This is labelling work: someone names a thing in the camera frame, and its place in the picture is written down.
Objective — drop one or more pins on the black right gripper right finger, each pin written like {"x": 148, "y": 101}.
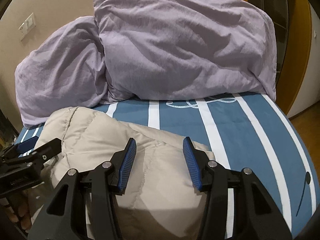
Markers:
{"x": 196, "y": 161}

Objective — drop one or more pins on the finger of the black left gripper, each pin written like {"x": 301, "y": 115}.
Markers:
{"x": 47, "y": 151}
{"x": 24, "y": 147}

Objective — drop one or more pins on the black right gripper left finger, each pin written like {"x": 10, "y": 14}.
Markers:
{"x": 122, "y": 162}

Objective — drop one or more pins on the wooden door frame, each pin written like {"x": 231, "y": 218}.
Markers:
{"x": 293, "y": 26}

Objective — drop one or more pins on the person's left hand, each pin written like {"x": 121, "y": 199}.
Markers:
{"x": 17, "y": 210}

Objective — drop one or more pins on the white wall switch panel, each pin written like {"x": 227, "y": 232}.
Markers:
{"x": 27, "y": 26}

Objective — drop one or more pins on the beige puffer jacket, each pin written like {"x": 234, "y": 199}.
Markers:
{"x": 159, "y": 202}

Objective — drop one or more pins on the blue white striped bedsheet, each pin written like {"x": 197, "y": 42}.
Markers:
{"x": 239, "y": 130}

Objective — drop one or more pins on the lilac pillow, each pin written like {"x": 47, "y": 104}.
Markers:
{"x": 185, "y": 49}
{"x": 67, "y": 70}

